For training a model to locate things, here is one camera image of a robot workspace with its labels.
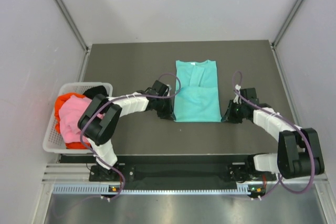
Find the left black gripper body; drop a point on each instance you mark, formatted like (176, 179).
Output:
(163, 107)

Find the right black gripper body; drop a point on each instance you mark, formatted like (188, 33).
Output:
(235, 113)

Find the teal t shirt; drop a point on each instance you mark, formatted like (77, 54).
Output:
(198, 99)

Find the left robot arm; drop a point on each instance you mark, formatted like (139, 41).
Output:
(99, 120)

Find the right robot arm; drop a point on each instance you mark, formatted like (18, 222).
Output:
(299, 153)

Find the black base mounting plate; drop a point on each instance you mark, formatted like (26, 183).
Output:
(187, 171)

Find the black t shirt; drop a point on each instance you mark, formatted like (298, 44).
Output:
(94, 91)

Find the pink t shirt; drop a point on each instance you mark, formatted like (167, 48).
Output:
(70, 113)

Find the orange t shirt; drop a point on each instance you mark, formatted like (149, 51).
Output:
(60, 100)

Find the aluminium front rail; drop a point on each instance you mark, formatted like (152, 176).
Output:
(70, 173)

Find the left aluminium frame post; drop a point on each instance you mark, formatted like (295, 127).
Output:
(73, 27)

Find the aluminium frame post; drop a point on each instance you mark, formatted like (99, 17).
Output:
(73, 27)
(285, 25)

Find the grey slotted cable duct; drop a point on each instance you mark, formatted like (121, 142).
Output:
(104, 189)

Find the right aluminium frame post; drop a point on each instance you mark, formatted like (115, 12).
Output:
(285, 25)

